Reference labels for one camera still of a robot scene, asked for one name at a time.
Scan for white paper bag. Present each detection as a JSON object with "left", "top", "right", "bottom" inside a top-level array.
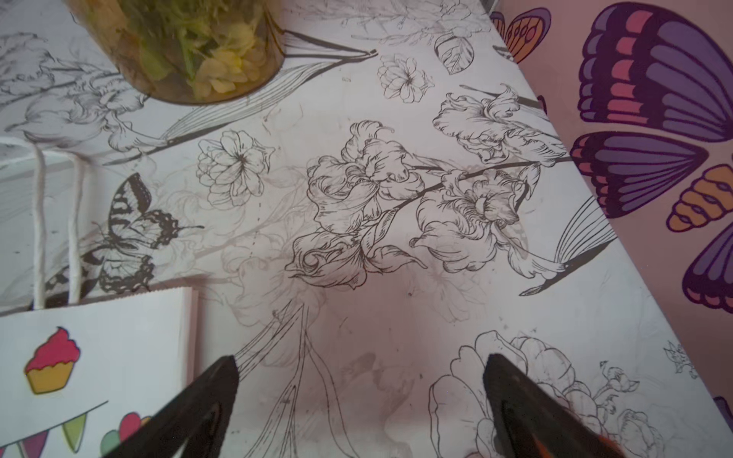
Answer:
[{"left": 1, "top": 141, "right": 198, "bottom": 457}]

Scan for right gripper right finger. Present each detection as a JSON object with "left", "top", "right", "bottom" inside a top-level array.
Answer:
[{"left": 483, "top": 353, "right": 622, "bottom": 458}]

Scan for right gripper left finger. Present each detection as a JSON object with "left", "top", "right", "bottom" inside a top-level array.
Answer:
[{"left": 108, "top": 355, "right": 240, "bottom": 458}]

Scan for green potted plant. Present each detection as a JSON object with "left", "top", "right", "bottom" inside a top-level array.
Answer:
[{"left": 67, "top": 0, "right": 284, "bottom": 105}]

